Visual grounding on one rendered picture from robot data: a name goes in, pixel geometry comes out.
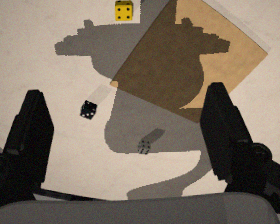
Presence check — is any black die with grey pips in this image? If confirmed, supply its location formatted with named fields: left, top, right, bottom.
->
left=80, top=100, right=97, bottom=120

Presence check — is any tan square mat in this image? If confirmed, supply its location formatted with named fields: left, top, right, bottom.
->
left=110, top=0, right=268, bottom=124

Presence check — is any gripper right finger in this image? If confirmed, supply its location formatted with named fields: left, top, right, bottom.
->
left=200, top=82, right=280, bottom=214

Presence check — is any yellow die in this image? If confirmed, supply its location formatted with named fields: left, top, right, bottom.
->
left=115, top=0, right=132, bottom=21

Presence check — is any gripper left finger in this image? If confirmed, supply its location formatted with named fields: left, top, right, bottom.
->
left=0, top=89, right=54, bottom=207

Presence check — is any white die with black pips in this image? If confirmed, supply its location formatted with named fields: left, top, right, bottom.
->
left=137, top=140, right=151, bottom=155

